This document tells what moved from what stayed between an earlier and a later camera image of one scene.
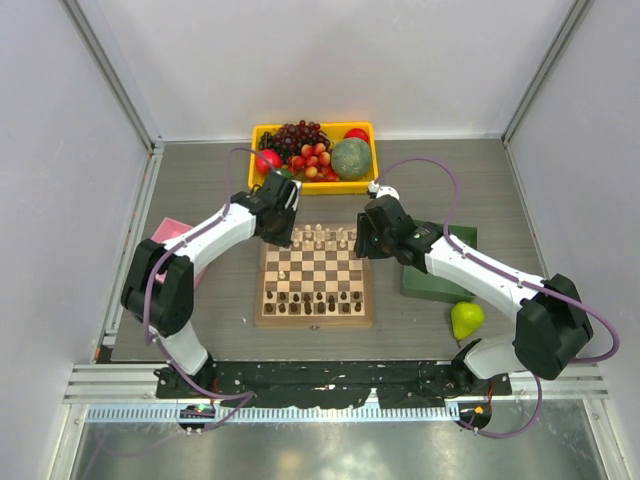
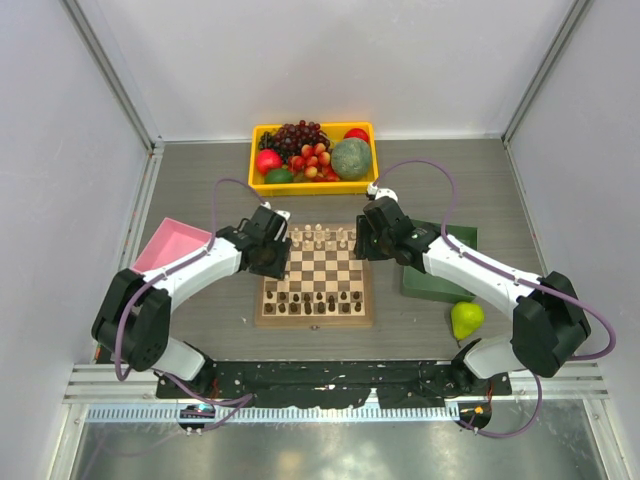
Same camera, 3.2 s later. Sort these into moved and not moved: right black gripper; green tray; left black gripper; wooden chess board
Moved: left black gripper
Not moved: right black gripper; green tray; wooden chess board
